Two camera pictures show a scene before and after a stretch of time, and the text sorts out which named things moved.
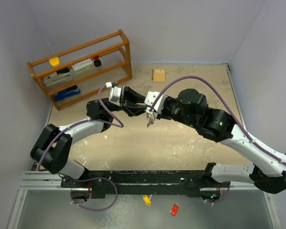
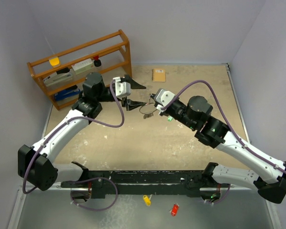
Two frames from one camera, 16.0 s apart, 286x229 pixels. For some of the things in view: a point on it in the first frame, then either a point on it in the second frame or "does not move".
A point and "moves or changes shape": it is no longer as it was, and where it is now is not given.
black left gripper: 130,103 → 130,104
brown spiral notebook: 158,75 does not move
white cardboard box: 83,66 does not move
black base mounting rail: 101,183 does not move
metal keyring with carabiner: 151,120 moves or changes shape
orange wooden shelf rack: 71,76 does not move
